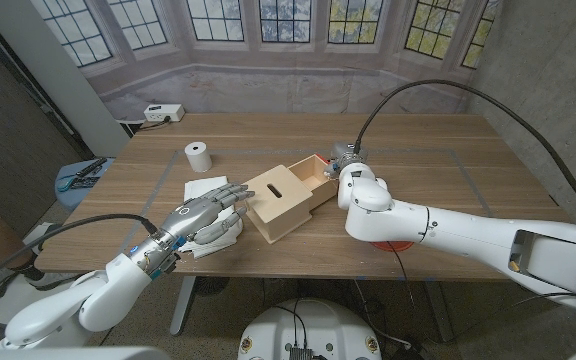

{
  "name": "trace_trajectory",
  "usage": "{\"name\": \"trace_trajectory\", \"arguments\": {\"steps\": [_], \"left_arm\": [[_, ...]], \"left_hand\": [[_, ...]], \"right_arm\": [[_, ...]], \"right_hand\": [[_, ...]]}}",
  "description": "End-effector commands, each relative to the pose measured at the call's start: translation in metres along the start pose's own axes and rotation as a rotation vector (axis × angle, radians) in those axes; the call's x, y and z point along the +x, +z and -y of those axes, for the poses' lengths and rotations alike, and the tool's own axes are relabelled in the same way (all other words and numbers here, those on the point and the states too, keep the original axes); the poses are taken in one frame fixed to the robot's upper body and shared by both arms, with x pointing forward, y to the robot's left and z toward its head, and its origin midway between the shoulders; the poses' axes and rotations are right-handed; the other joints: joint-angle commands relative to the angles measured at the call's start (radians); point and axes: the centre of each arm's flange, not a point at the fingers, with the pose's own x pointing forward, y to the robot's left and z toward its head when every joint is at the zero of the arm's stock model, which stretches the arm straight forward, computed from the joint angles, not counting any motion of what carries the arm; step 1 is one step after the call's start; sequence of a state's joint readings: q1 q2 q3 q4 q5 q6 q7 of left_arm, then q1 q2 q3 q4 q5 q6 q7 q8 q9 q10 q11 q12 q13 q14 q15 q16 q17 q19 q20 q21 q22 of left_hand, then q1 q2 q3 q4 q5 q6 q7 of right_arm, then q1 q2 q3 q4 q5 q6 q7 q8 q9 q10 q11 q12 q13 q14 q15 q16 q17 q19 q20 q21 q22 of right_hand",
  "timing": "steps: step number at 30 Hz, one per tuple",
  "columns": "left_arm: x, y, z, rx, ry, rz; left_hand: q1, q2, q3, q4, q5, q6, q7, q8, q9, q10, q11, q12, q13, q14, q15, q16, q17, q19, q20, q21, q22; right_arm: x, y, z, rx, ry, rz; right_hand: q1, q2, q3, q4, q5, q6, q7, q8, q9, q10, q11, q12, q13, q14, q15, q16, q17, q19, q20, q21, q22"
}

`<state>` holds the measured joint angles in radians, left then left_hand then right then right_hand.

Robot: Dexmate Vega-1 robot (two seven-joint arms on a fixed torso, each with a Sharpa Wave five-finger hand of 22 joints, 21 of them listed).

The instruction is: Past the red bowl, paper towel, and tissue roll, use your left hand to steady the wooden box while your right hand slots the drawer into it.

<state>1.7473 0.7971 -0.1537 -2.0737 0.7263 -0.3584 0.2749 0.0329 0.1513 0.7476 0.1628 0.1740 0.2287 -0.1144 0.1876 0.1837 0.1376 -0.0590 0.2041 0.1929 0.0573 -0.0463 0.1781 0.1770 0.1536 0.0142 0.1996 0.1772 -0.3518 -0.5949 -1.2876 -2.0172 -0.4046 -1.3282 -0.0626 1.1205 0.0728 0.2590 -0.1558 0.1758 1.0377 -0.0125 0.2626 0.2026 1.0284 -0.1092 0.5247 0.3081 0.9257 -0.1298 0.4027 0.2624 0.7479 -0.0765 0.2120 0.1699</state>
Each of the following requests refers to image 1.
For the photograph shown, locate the white power strip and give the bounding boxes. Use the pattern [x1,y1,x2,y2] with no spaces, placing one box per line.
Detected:
[143,103,186,124]

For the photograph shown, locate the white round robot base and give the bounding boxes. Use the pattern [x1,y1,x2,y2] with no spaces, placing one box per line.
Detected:
[237,298,383,360]

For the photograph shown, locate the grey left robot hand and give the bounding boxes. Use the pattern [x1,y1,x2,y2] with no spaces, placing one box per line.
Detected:
[160,182,257,246]

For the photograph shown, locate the black power strip cable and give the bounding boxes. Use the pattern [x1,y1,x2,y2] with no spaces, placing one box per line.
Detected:
[117,115,173,136]

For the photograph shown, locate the blue round stool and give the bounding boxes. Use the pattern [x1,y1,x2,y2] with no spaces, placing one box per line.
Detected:
[54,157,117,211]

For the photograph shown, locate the white folded paper towel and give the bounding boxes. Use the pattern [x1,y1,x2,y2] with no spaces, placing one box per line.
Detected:
[183,175,244,260]

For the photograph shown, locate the wooden drawer with red front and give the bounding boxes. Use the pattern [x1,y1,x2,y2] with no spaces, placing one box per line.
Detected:
[287,153,340,210]

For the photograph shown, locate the grey table leg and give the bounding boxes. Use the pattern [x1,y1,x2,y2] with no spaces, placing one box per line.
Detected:
[169,275,198,336]
[422,279,457,345]

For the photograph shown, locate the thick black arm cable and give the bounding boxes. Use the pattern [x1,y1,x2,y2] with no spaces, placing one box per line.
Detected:
[0,213,159,294]
[352,79,576,226]

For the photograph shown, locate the white tissue roll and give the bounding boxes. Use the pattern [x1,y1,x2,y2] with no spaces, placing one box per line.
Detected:
[184,141,214,174]

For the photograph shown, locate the blue handled pliers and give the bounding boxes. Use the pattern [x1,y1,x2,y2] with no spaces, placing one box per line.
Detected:
[56,174,102,193]

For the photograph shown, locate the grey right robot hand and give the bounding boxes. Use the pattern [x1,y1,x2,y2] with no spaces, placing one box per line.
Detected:
[323,141,369,179]

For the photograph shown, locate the black hand tool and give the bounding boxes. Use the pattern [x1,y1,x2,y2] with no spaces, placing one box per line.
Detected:
[74,157,109,180]

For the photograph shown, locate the printed window backdrop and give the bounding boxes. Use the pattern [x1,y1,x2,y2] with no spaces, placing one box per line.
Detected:
[27,0,504,122]

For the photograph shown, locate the red bowl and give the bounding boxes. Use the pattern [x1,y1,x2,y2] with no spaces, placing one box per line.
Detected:
[370,241,415,253]

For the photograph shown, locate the white wall panel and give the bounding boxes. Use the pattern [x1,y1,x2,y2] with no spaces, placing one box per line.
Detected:
[0,0,132,159]

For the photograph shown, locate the grey white sneaker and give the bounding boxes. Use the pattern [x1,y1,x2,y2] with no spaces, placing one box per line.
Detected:
[22,267,88,292]

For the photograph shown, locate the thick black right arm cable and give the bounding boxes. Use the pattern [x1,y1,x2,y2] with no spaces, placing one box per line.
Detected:
[352,79,576,226]

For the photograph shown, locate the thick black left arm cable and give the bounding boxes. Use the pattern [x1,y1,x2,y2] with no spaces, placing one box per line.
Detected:
[0,213,159,294]

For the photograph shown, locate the wooden box with slot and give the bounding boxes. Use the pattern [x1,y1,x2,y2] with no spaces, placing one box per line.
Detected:
[242,164,314,245]

